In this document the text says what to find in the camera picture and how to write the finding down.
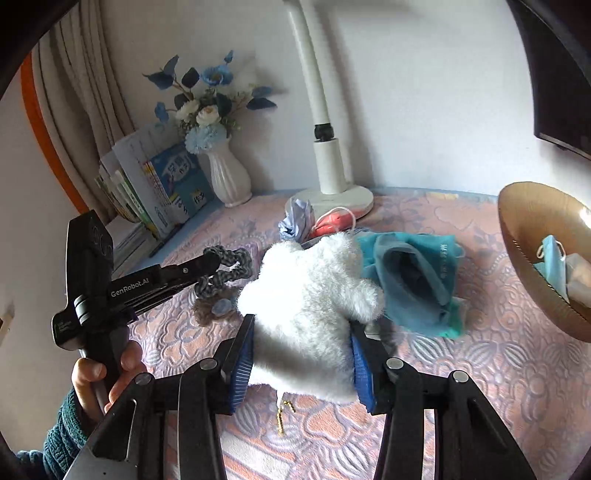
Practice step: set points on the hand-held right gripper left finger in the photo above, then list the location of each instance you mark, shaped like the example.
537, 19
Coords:
242, 367

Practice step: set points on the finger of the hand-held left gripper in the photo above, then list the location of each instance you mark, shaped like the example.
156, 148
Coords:
194, 267
175, 293

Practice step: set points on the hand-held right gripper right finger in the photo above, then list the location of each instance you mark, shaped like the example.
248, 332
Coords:
362, 376

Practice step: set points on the white plush toy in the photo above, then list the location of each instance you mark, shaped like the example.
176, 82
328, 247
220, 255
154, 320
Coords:
304, 304

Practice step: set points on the light blue patterned cloth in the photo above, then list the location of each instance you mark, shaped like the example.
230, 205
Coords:
295, 217

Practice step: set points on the brown ribbed bowl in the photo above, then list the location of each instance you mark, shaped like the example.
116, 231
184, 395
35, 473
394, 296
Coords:
521, 226

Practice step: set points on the person's left hand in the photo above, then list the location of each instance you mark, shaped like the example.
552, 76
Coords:
87, 383

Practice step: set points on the stack of books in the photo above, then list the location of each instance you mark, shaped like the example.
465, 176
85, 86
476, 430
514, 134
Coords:
152, 184

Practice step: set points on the white ribbed vase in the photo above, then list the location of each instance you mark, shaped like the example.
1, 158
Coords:
228, 175

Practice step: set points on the pink patterned blanket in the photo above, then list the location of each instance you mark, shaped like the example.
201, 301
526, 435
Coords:
485, 369

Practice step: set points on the red small pouch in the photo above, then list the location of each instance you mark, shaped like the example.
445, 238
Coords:
330, 224

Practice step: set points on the blue and white artificial flowers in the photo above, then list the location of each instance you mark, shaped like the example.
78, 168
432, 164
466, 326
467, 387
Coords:
205, 110

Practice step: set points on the white desk lamp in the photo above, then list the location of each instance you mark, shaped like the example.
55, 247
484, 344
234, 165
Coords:
330, 161

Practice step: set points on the cream curtain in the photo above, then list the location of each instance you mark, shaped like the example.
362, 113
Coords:
83, 83

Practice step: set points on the blue face mask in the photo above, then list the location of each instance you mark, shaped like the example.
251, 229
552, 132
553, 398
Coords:
551, 267

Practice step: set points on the orange frame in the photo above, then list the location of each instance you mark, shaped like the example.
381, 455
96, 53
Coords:
46, 129

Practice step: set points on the black wall television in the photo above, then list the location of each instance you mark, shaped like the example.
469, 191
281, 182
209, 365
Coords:
558, 69

